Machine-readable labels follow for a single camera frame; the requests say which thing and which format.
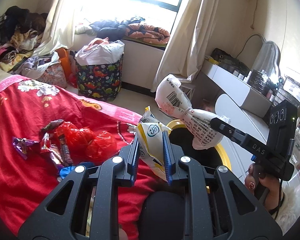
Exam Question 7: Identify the yellow white snack bag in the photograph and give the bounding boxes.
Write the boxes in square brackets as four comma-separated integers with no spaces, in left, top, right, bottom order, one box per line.
[136,106,171,181]

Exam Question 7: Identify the red plastic bag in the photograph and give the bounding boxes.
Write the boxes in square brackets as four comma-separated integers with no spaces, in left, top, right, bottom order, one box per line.
[55,122,117,166]

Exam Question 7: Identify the white printed snack bag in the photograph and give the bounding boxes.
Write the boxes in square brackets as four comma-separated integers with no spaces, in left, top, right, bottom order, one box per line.
[155,74,230,150]

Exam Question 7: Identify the red silver candy wrapper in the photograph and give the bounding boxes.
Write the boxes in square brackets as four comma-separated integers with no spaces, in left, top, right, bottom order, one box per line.
[40,133,65,172]

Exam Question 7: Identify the yellow rim trash bin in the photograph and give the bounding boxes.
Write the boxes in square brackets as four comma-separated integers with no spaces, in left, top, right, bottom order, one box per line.
[166,119,232,194]

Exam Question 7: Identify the right hand painted nails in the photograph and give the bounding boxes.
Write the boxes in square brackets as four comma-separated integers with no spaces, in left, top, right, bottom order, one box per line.
[244,164,285,212]

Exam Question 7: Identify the white dressing table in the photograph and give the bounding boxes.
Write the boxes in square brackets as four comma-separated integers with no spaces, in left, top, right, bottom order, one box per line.
[201,60,271,181]

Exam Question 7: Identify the white fluffy sleeve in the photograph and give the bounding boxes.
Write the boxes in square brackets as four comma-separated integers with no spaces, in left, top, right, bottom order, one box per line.
[275,186,300,234]

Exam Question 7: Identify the black trousers leg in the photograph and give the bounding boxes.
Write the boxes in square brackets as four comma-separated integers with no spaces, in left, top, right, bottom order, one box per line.
[138,191,185,240]

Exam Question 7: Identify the energy bar wrapper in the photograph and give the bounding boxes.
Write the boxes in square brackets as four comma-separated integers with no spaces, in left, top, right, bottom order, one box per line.
[58,134,74,166]

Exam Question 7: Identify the black bag on dresser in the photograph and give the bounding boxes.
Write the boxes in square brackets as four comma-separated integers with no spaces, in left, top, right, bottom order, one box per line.
[211,48,250,77]

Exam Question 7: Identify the blue plastic wrapper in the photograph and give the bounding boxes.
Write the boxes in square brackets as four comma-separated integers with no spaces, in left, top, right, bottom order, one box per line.
[57,162,95,183]

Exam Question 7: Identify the cosmetics organizer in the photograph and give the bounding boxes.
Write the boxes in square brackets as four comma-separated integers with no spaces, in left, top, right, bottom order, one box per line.
[246,70,300,112]

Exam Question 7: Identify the dinosaur print laundry basket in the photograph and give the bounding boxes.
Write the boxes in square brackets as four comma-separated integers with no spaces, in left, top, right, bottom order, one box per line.
[76,54,124,101]

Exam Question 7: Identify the dark foil wrapper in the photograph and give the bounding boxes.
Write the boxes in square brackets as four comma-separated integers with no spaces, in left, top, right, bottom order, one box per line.
[40,119,64,133]

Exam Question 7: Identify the vanity mirror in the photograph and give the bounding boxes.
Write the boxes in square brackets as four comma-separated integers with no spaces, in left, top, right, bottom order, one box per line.
[252,41,281,83]

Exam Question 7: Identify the right cream curtain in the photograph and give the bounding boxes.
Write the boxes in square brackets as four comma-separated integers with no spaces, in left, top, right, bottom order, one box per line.
[151,0,219,92]

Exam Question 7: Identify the cream curtain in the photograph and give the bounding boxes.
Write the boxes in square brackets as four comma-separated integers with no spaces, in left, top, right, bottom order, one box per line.
[151,0,219,92]
[33,0,85,56]

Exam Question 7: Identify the white clothes in basket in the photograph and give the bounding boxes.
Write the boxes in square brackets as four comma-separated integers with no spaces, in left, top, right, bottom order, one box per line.
[75,38,125,66]

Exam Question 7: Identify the floral pink fabric bag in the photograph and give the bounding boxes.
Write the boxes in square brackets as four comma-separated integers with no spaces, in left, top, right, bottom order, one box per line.
[37,63,67,88]

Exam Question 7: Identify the purple candy wrapper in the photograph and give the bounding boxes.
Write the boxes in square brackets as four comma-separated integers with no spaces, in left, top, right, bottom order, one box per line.
[12,137,39,160]

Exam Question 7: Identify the orange bag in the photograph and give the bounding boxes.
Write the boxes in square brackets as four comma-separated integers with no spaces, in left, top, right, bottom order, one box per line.
[56,48,72,81]

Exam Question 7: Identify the orange patterned folded quilt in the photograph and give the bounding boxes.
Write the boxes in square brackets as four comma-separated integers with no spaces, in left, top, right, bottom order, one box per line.
[125,23,170,46]

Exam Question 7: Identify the red floral blanket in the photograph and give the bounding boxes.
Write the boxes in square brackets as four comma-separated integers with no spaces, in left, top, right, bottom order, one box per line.
[0,74,161,240]

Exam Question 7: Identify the dark blue jacket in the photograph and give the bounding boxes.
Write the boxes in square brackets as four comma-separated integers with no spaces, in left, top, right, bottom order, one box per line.
[89,16,146,42]

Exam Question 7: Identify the lavender white clothing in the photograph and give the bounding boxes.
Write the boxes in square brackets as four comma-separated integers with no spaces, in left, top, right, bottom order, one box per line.
[14,51,59,80]

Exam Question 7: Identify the left cream curtain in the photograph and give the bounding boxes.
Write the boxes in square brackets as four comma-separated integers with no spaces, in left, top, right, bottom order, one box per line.
[33,0,85,56]

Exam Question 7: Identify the pile of dark clothes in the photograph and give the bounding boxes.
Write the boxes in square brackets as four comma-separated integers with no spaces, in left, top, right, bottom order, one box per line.
[0,5,49,67]

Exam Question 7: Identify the white wire side table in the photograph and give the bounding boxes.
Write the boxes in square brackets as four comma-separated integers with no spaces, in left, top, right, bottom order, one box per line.
[181,82,195,101]

